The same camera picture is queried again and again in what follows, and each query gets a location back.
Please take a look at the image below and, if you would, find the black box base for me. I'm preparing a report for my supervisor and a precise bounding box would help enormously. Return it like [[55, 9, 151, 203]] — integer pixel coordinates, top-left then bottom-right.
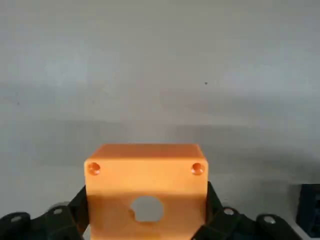
[[296, 183, 320, 238]]

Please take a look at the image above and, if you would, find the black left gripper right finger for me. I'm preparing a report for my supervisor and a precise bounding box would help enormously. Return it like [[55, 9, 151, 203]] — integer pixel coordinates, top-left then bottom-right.
[[192, 181, 301, 240]]

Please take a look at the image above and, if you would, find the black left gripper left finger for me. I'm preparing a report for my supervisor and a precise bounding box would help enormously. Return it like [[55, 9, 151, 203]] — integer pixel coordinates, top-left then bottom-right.
[[0, 184, 91, 240]]

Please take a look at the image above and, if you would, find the orange button box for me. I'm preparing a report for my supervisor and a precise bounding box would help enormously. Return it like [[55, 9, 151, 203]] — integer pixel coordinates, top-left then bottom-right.
[[84, 143, 209, 240]]

